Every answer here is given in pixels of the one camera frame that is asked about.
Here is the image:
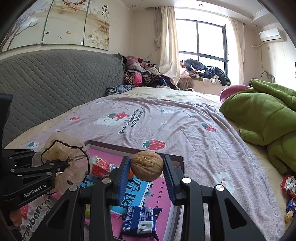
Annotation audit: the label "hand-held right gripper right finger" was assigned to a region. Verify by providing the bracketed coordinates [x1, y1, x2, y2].
[162, 155, 266, 241]

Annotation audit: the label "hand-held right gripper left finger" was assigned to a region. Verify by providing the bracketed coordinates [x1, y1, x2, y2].
[35, 156, 131, 241]

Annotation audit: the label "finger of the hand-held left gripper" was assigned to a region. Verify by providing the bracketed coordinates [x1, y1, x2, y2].
[0, 149, 70, 171]
[9, 164, 70, 184]

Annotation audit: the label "red snack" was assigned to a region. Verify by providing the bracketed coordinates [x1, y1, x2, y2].
[91, 156, 112, 179]

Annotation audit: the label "brown walnut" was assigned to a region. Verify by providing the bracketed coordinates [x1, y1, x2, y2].
[130, 151, 164, 182]

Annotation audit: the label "cream organza scrunchie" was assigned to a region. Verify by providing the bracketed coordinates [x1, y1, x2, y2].
[32, 132, 91, 195]

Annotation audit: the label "gray cardboard box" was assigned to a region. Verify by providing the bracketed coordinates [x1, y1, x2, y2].
[50, 140, 185, 241]

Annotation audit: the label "blue biscuit packet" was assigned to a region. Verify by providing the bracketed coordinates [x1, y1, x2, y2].
[119, 206, 163, 240]

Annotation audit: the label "pink and blue book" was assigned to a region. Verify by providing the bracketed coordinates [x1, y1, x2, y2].
[52, 148, 176, 241]

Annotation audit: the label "pink strawberry print bedsheet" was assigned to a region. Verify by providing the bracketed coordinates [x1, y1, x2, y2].
[3, 93, 286, 241]

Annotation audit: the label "gray quilted headboard cover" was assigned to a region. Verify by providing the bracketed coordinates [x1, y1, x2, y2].
[0, 49, 125, 149]

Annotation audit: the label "dark floral cloth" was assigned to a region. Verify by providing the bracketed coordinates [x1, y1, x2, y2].
[106, 84, 133, 96]

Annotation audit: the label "pile of mixed clothes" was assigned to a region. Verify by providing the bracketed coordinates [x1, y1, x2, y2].
[123, 55, 179, 90]

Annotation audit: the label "pink pillow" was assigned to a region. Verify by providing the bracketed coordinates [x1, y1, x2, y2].
[220, 85, 253, 105]

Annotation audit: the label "green fleece blanket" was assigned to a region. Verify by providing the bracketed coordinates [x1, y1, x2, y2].
[219, 79, 296, 175]

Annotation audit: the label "dark clothes on windowsill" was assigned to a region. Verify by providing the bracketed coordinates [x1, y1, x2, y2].
[180, 58, 232, 86]

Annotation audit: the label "red and white candy packet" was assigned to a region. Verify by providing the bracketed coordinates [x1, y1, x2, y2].
[280, 175, 296, 198]

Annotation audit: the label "small blue candy packet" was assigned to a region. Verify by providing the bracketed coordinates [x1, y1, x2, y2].
[285, 199, 296, 214]

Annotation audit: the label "cream curtain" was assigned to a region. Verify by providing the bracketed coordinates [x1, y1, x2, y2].
[228, 17, 245, 85]
[159, 6, 181, 90]

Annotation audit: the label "dark framed window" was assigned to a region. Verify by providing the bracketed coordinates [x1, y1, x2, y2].
[175, 19, 232, 84]

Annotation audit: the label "white air conditioner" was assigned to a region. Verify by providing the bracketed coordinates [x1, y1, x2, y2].
[259, 28, 284, 42]

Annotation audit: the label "white wire loop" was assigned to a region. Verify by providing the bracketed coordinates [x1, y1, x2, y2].
[261, 71, 276, 83]

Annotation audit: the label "floral wall painting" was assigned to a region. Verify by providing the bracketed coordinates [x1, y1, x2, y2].
[0, 0, 110, 53]

